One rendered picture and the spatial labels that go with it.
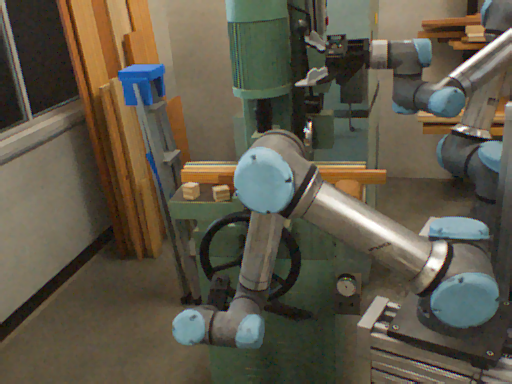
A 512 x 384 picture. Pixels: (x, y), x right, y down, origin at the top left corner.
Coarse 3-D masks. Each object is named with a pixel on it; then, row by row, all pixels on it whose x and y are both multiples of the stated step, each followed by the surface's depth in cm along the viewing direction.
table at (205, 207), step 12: (180, 192) 181; (204, 192) 179; (180, 204) 174; (192, 204) 173; (204, 204) 172; (216, 204) 171; (228, 204) 171; (180, 216) 176; (192, 216) 175; (204, 216) 174; (216, 216) 173; (228, 228) 163; (240, 228) 162; (288, 228) 159
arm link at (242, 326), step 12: (240, 300) 129; (252, 300) 129; (216, 312) 125; (228, 312) 125; (240, 312) 125; (252, 312) 126; (216, 324) 122; (228, 324) 122; (240, 324) 121; (252, 324) 121; (216, 336) 122; (228, 336) 121; (240, 336) 121; (252, 336) 120; (240, 348) 123; (252, 348) 122
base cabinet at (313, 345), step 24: (336, 240) 185; (216, 264) 180; (288, 264) 175; (312, 264) 173; (336, 264) 184; (312, 288) 177; (264, 312) 184; (264, 336) 188; (288, 336) 186; (312, 336) 184; (336, 336) 188; (216, 360) 196; (240, 360) 194; (264, 360) 192; (288, 360) 189; (312, 360) 188; (336, 360) 189
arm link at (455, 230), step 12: (432, 228) 116; (444, 228) 114; (456, 228) 114; (468, 228) 113; (480, 228) 113; (432, 240) 116; (444, 240) 113; (456, 240) 112; (468, 240) 111; (480, 240) 112
